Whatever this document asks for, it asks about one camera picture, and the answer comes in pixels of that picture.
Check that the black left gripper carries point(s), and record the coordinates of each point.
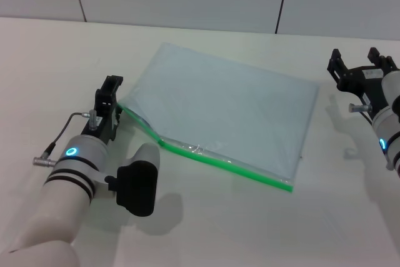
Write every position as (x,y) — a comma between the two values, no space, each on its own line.
(98,126)

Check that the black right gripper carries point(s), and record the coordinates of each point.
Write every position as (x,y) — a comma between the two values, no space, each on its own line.
(368,85)

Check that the green zipper slider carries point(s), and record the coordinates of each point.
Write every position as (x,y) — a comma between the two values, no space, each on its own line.
(161,143)

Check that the clear green-zip document bag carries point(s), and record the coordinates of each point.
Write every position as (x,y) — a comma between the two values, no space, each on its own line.
(218,107)

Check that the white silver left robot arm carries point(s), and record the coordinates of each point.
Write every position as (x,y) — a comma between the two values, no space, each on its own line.
(56,210)

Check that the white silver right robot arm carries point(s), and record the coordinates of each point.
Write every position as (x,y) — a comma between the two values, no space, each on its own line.
(389,135)

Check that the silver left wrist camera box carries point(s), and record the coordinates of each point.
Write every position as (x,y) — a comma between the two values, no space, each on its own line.
(137,185)

